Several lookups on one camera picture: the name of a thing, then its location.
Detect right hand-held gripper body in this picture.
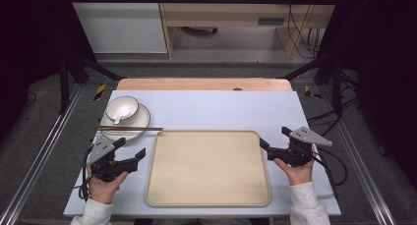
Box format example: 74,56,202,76
267,126,333,168

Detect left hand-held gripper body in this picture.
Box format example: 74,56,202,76
87,137,139,183

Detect person's right hand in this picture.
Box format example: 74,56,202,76
272,151,319,187

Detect person's left hand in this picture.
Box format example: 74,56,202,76
86,165,130,205

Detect brown chopstick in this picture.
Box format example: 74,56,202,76
92,127,164,133
92,125,164,131

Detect white ceramic spoon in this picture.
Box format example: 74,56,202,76
112,105,133,126

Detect white plate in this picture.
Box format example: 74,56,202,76
99,101,151,142

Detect white bowl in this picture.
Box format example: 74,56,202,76
104,95,140,125

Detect yellow black floor tape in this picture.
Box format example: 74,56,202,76
93,84,108,102
303,84,323,100

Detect black metal stand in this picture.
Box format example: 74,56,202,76
58,50,128,115
280,53,346,119

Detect beige tray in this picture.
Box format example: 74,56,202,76
145,130,272,208

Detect wooden table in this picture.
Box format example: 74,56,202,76
116,78,294,92

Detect white cabinet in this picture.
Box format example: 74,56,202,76
66,0,168,54

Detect black chair base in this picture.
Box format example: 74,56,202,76
181,26,219,35

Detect wooden desk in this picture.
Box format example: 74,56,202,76
156,0,342,60

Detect left hand-held gripper cable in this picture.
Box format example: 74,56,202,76
77,145,95,201

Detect hand-held gripper cable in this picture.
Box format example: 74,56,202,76
310,145,349,187
77,145,95,201

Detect black floor cables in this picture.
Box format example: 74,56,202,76
305,70,361,139

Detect right hand-held gripper cable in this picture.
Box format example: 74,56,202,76
310,145,349,187

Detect aluminium floor rail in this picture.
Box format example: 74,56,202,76
318,84,398,225
0,83,85,225

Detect black hanging cables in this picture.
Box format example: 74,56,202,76
285,0,325,60

